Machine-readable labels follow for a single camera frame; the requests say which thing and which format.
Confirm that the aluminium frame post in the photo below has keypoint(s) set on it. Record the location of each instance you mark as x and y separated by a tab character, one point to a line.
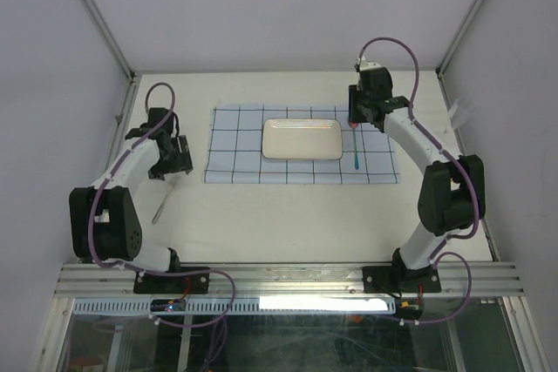
100	24
465	25

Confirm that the white rectangular plate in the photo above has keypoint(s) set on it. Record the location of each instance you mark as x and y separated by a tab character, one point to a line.
302	139

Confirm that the silver fork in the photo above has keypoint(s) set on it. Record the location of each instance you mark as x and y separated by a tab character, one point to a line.
171	184

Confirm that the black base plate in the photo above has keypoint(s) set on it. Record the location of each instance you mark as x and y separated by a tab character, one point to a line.
389	279
195	280

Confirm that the spoon with blue handle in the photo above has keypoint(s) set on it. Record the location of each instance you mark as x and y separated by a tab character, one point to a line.
354	126

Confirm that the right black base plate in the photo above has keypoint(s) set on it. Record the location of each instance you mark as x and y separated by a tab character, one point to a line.
389	279

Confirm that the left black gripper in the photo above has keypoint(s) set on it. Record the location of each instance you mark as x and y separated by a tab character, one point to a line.
181	163

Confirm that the right aluminium frame post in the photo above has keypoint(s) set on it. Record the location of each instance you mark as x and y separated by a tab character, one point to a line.
465	25

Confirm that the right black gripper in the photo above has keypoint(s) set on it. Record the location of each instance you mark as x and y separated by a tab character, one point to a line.
355	92

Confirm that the left aluminium frame post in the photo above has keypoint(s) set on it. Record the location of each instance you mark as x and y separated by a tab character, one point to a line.
100	24

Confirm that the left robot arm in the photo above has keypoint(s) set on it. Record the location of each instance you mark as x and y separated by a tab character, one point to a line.
105	227

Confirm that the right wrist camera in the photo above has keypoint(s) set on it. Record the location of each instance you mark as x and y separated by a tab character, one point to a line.
366	63

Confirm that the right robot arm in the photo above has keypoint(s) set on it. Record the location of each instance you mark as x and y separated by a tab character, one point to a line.
452	193

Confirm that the blue checkered cloth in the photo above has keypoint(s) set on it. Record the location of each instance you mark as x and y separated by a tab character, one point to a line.
235	150

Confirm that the white slotted cable duct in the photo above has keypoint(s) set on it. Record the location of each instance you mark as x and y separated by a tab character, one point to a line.
264	305

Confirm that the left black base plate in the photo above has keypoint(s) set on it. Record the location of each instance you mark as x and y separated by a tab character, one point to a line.
195	280

